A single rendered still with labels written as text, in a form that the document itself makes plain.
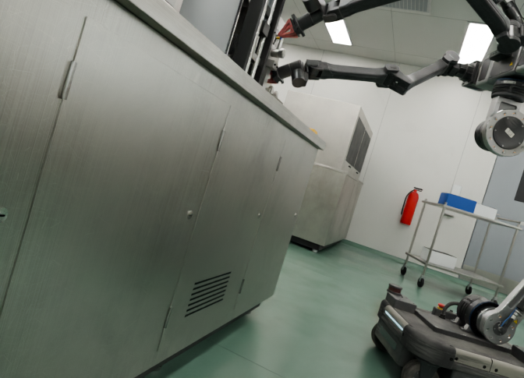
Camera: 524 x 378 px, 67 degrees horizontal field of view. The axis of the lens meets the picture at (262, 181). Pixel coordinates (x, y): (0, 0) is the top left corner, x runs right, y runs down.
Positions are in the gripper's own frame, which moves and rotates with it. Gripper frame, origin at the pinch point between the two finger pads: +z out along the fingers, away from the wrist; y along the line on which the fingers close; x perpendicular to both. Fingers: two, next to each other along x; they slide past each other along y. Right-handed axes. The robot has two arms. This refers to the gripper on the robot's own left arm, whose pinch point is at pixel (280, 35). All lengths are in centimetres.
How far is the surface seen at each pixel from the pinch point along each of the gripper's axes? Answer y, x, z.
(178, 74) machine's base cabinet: -93, -47, 4
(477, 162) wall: 457, -59, -108
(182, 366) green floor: -48, -112, 57
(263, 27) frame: -35.5, -13.8, -2.3
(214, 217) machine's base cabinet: -60, -72, 23
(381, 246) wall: 447, -129, 52
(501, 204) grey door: 457, -122, -114
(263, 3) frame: -40.9, -9.2, -6.0
